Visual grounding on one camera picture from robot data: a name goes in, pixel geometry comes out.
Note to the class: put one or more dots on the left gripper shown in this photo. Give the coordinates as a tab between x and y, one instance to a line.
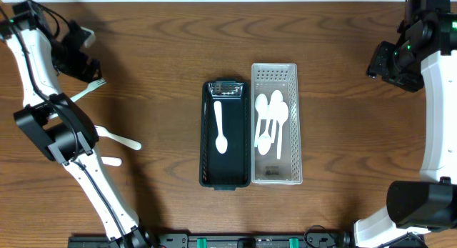
79	67

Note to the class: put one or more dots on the white spoon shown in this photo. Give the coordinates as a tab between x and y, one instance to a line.
221	141
261	104
264	141
281	117
276	98

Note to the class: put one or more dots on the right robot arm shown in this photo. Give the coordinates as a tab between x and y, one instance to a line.
424	57

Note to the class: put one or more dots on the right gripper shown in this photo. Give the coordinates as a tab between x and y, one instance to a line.
383	64

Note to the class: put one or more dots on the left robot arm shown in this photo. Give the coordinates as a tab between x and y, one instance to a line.
53	122

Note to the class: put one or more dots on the white fork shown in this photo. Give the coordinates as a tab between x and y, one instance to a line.
130	143
112	161
90	87

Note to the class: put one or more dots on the clear plastic basket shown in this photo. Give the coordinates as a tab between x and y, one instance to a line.
267	169

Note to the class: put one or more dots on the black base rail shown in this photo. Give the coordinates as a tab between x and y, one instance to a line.
317	237

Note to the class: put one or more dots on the black plastic basket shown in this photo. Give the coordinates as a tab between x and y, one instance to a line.
231	170

